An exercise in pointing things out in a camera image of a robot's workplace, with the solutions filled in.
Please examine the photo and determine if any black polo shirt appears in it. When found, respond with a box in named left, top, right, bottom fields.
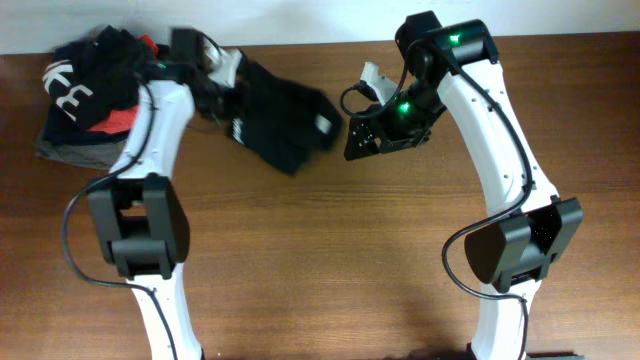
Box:
left=226, top=60, right=344, bottom=176

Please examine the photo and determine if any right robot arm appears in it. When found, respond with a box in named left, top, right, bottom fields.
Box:
left=344, top=11, right=584, bottom=360

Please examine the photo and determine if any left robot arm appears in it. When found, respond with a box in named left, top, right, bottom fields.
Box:
left=88, top=28, right=243, bottom=359

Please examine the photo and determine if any red folded garment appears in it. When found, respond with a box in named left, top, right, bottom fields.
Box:
left=88, top=34, right=159, bottom=135

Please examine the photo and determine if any grey folded garment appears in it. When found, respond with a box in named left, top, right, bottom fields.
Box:
left=35, top=137, right=126, bottom=170

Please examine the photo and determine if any black shirt with white letters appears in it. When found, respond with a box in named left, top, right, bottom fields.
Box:
left=42, top=26, right=160, bottom=135

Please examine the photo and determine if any navy folded garment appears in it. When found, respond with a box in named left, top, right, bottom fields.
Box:
left=41, top=43, right=173, bottom=148

